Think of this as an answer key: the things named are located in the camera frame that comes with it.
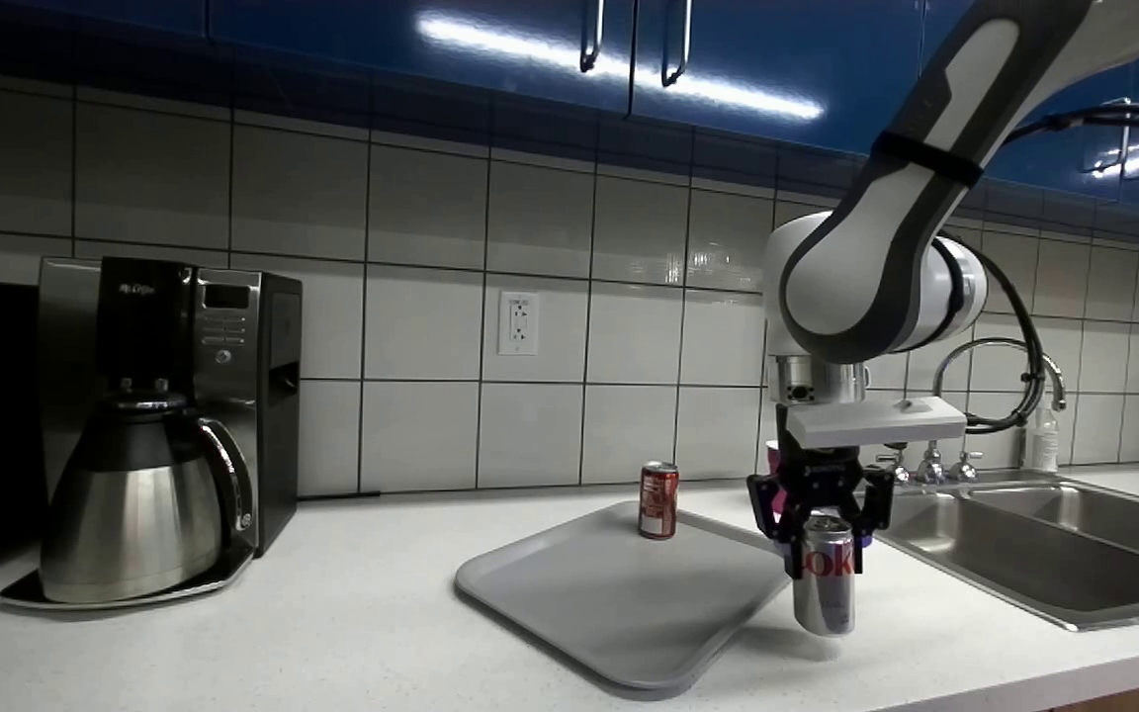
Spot brown soda can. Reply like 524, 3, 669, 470
635, 458, 681, 539

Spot silver diet coke can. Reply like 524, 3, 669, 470
793, 508, 855, 636

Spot black coffee maker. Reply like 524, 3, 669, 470
36, 251, 303, 562

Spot white wall outlet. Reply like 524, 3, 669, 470
499, 291, 539, 355

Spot blue upper cabinets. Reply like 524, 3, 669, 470
0, 0, 1139, 201

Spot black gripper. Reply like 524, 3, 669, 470
747, 449, 892, 562

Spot grey plastic tray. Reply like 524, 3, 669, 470
455, 503, 785, 700

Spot chrome sink faucet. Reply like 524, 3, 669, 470
927, 334, 1068, 470

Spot clear soap bottle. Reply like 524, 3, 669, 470
1020, 404, 1061, 473

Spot stainless steel double sink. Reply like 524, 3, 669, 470
881, 483, 1139, 631

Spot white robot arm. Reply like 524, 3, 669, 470
751, 0, 1139, 576

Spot pink plastic cup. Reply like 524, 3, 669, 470
764, 440, 784, 473

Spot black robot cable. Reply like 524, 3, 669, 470
935, 101, 1139, 440

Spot steel coffee carafe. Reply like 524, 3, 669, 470
39, 395, 254, 603

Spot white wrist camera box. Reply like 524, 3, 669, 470
785, 395, 963, 449

